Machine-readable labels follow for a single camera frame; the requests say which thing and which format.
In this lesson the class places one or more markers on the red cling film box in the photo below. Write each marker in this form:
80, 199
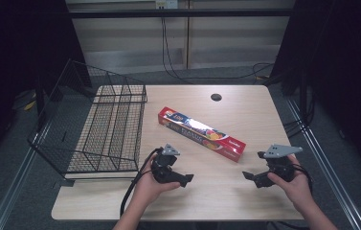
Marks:
202, 133

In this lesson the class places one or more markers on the person's right hand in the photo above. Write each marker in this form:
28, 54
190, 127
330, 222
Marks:
293, 188

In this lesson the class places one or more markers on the black curtain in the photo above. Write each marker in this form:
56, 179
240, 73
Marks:
341, 64
18, 48

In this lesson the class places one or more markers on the white wall socket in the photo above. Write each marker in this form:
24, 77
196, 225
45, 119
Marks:
166, 4

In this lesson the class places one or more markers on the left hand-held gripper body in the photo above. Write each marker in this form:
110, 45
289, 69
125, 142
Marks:
163, 164

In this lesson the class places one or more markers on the metal floor rail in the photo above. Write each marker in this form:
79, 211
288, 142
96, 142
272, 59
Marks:
12, 188
325, 166

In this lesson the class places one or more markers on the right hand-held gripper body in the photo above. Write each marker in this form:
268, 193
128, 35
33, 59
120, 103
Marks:
278, 163

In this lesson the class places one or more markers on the black horizontal bar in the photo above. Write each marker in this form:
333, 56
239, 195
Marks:
181, 13

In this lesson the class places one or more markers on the person's left hand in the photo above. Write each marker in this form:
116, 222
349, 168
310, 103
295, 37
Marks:
151, 188

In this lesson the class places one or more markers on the yellow floor object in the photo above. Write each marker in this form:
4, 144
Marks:
29, 103

